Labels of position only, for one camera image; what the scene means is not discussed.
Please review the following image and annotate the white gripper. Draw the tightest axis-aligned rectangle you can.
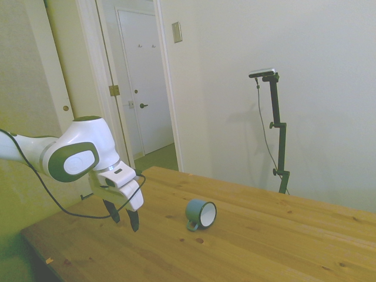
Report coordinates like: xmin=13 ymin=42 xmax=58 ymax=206
xmin=89 ymin=172 xmax=145 ymax=233

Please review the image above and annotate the teal enamel mug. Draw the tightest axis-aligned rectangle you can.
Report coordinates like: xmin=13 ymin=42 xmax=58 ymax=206
xmin=184 ymin=198 xmax=217 ymax=233

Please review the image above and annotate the white closed hallway door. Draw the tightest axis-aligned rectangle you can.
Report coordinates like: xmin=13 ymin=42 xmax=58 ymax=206
xmin=116 ymin=8 xmax=174 ymax=157

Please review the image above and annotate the white open door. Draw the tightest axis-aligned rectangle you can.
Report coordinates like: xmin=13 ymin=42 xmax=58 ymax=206
xmin=43 ymin=0 xmax=110 ymax=135

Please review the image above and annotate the black camera stand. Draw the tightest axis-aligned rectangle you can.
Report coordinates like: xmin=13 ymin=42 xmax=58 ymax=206
xmin=261 ymin=73 xmax=291 ymax=195

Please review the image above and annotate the metal wall switch plate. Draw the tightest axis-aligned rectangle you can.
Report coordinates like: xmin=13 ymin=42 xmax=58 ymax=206
xmin=172 ymin=21 xmax=183 ymax=44

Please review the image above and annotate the grey stereo camera bar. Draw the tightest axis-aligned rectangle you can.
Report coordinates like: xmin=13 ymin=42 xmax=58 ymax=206
xmin=249 ymin=67 xmax=277 ymax=79

